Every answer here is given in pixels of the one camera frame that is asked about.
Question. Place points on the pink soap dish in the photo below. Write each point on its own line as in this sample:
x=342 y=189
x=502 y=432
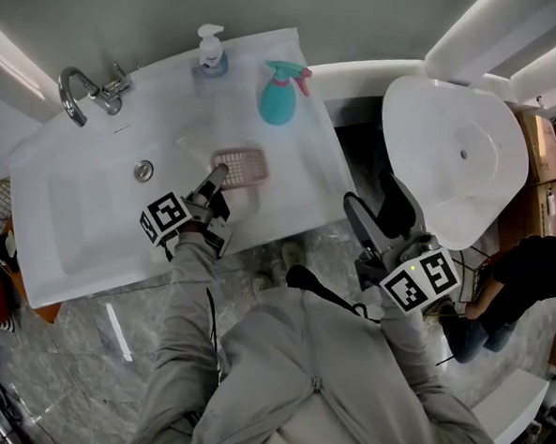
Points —
x=248 y=165

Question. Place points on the metal sink drain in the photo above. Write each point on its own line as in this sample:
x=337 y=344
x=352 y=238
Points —
x=143 y=169

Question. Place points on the person's right shoe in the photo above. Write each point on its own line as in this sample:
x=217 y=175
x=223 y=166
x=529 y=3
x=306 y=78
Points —
x=292 y=257

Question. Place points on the cardboard box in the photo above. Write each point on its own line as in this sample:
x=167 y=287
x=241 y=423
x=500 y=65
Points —
x=541 y=148
x=542 y=209

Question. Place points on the person's gray jacket torso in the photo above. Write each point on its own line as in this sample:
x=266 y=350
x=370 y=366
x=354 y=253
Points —
x=296 y=386

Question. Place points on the black and white cloth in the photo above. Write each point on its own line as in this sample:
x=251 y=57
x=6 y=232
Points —
x=1 y=248

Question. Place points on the person's right forearm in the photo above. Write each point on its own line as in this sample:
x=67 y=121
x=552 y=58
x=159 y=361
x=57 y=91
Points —
x=406 y=346

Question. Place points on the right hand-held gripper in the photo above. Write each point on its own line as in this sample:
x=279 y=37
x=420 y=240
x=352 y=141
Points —
x=420 y=281

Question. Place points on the teal spray bottle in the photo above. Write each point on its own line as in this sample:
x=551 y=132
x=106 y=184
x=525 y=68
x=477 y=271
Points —
x=277 y=101

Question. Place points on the white bathtub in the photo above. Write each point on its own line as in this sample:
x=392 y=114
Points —
x=452 y=133

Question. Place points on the chrome faucet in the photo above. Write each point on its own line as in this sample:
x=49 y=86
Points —
x=70 y=91

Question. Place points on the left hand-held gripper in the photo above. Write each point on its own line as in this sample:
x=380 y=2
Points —
x=165 y=216

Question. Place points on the person's left forearm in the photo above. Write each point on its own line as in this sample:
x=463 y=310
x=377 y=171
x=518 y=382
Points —
x=189 y=295

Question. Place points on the white sink vanity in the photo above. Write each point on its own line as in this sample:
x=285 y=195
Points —
x=95 y=214

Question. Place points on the person's shoe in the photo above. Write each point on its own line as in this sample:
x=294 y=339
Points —
x=292 y=257
x=263 y=283

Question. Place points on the white step platform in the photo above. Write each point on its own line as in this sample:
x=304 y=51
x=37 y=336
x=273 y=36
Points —
x=511 y=409

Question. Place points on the white pump soap bottle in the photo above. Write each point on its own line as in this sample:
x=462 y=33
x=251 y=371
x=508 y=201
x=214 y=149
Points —
x=210 y=52

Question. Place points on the person's left shoe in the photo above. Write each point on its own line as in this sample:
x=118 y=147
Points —
x=263 y=283

